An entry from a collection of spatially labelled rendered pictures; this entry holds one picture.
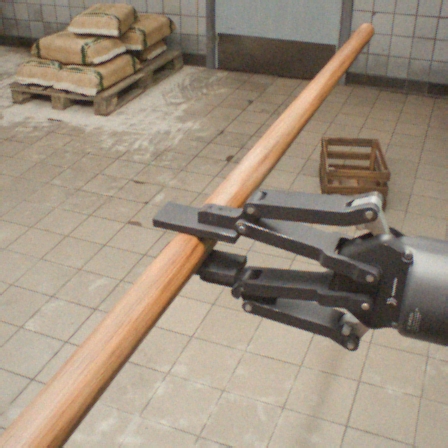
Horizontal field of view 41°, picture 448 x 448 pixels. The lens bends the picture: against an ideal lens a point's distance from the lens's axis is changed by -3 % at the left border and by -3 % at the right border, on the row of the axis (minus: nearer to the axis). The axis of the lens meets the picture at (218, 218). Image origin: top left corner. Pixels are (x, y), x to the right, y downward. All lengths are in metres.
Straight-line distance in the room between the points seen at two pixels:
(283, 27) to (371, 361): 3.18
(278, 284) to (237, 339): 1.72
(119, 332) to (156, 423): 1.55
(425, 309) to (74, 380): 0.23
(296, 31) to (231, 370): 3.22
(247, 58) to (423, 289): 4.59
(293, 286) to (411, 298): 0.10
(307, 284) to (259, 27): 4.45
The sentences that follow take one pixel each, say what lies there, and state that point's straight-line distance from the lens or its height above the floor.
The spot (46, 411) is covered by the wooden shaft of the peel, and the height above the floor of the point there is 1.21.
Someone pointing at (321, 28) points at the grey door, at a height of 0.41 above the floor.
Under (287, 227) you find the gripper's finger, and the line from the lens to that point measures 0.46.
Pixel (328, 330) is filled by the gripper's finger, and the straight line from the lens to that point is 0.49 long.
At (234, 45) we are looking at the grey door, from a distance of 4.98.
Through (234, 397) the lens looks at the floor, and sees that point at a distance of 2.00.
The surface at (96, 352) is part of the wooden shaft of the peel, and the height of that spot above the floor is 1.21.
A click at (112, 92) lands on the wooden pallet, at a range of 4.16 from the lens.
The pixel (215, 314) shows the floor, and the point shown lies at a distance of 2.30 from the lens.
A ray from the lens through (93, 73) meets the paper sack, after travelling 4.14.
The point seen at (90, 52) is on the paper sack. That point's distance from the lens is 4.17.
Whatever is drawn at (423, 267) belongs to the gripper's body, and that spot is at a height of 1.23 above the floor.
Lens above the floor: 1.46
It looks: 31 degrees down
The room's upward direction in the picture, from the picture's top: straight up
